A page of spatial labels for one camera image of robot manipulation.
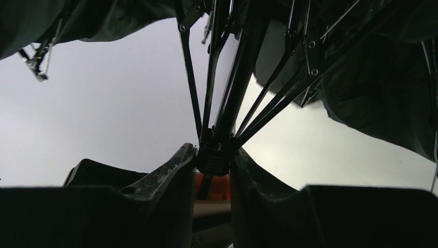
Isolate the pink and black folding umbrella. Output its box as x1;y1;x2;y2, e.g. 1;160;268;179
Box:
1;1;437;198

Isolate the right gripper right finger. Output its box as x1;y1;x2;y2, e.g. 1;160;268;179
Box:
230;149;437;247

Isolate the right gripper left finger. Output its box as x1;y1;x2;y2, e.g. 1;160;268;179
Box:
1;143;196;247

